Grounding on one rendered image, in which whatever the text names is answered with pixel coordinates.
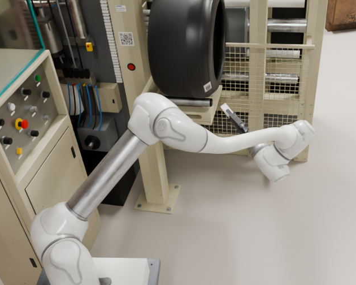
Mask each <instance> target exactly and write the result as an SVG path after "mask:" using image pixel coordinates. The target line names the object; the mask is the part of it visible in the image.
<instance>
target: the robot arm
mask: <svg viewBox="0 0 356 285"><path fill-rule="evenodd" d="M220 108H221V109H222V110H223V111H224V113H225V114H226V115H227V117H228V118H229V119H228V120H231V122H232V124H233V125H234V126H235V127H236V129H237V130H238V132H239V133H240V135H236V136H231V137H218V136H216V135H214V134H213V133H211V132H210V131H208V130H207V129H206V128H204V127H202V126H200V125H199V124H197V123H195V122H193V121H192V120H191V119H190V118H189V117H188V116H187V115H185V114H184V113H183V112H182V111H181V110H180V109H179V108H178V107H177V106H176V105H175V104H174V103H173V102H171V101H170V100H169V99H167V98H165V97H164V96H162V95H160V94H157V93H143V94H141V95H139V96H138V97H137V98H136V99H135V101H134V103H133V107H132V115H131V117H130V120H129V122H128V129H127V130H126V131H125V133H124V134H123V135H122V137H121V138H120V139H119V140H118V141H117V143H116V144H115V145H114V146H113V147H112V148H111V150H110V151H109V152H108V153H107V154H106V156H105V157H104V158H103V160H101V161H100V163H99V164H98V165H97V167H96V168H95V169H94V170H93V171H92V173H91V174H90V175H89V176H88V177H87V179H86V180H85V181H84V182H83V183H82V185H81V186H80V187H79V188H78V190H77V191H76V192H75V193H74V194H73V195H72V197H71V198H70V199H69V200H68V201H67V202H60V203H57V204H56V205H55V206H53V207H50V208H46V209H44V210H41V211H40V212H38V213H37V214H36V215H35V216H34V218H33V220H32V223H31V227H30V235H31V241H32V244H33V247H34V249H35V251H36V253H37V256H38V257H39V259H40V261H41V262H42V264H43V266H44V269H45V272H46V275H47V278H48V280H49V282H50V285H111V283H112V281H111V278H109V277H105V278H99V277H98V274H97V270H96V268H95V264H94V262H93V259H92V257H91V255H90V253H89V251H88V250H87V248H86V247H85V246H84V245H83V244H81V242H82V240H83V237H84V235H85V233H86V231H87V229H88V217H89V216H90V215H91V213H92V212H94V210H95V209H96V208H97V206H98V205H99V204H100V203H101V202H102V201H103V199H104V198H105V197H106V196H107V195H108V193H109V192H110V191H111V190H112V189H113V188H114V186H115V185H116V184H117V182H118V181H119V180H120V179H121V178H122V177H123V175H124V174H125V173H126V172H127V171H128V169H129V168H130V167H131V166H132V165H133V164H134V162H135V161H136V160H137V158H138V157H139V156H140V155H141V154H142V152H143V151H144V150H145V149H146V148H147V147H148V145H153V144H155V143H156V142H158V141H159V140H160V141H161V142H162V143H164V144H166V145H168V146H170V147H173V148H175V149H179V150H182V151H185V152H193V153H212V154H225V153H231V152H236V151H238V150H242V149H247V151H248V152H249V154H250V155H251V156H252V158H253V159H254V160H255V163H256V164H257V166H258V168H259V169H260V170H261V172H262V173H263V174H264V175H265V176H266V177H267V178H269V180H270V181H272V182H274V183H279V182H282V181H283V180H285V179H286V178H287V177H288V176H289V167H288V166H287V164H288V162H289V161H290V160H291V159H292V158H294V157H295V156H297V155H298V154H299V153H300V152H301V151H303V150H304V148H305V147H307V146H308V144H309V143H310V142H311V140H312V139H313V137H314V135H315V134H314V132H315V131H314V129H313V127H312V126H311V125H310V124H309V122H308V121H306V120H299V121H296V122H294V123H293V124H289V125H284V126H281V127H280V128H279V127H272V128H266V129H261V130H258V131H253V132H249V129H248V128H247V127H246V124H245V123H244V122H243V121H242V120H241V119H240V118H239V117H238V116H237V115H236V113H235V112H234V113H233V112H232V110H231V109H230V108H229V107H228V106H227V104H226V103H225V104H223V105H221V107H220ZM269 141H275V142H274V143H273V144H272V145H271V146H269V145H268V144H267V142H269Z"/></svg>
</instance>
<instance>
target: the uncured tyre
mask: <svg viewBox="0 0 356 285"><path fill-rule="evenodd" d="M225 46H226V14H225V1H224V0H153V1H152V4H151V8H150V14H149V22H148V30H147V50H148V58H149V66H150V72H151V75H152V78H153V81H154V83H155V85H156V86H157V87H158V88H159V89H160V90H161V91H162V92H163V93H164V94H166V95H168V96H171V97H189V98H206V97H209V96H211V95H212V94H213V93H214V92H215V91H217V90H218V87H219V85H220V81H221V78H222V72H223V66H224V58H225ZM209 82H211V86H212V88H211V89H210V90H208V91H207V92H205V90H204V87H203V86H204V85H206V84H207V83H209Z"/></svg>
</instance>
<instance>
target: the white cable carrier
mask: <svg viewBox="0 0 356 285"><path fill-rule="evenodd" d="M100 3H101V9H102V13H103V16H104V17H103V18H104V22H105V25H106V26H105V28H106V31H107V32H106V33H107V36H108V40H109V41H108V42H109V45H110V51H111V56H112V61H113V65H114V71H115V75H116V80H117V81H116V82H117V83H122V82H123V77H122V73H121V67H120V62H119V56H118V51H117V47H116V42H115V36H114V30H113V27H112V21H111V16H110V10H109V6H108V1H107V0H105V1H104V0H101V1H100Z"/></svg>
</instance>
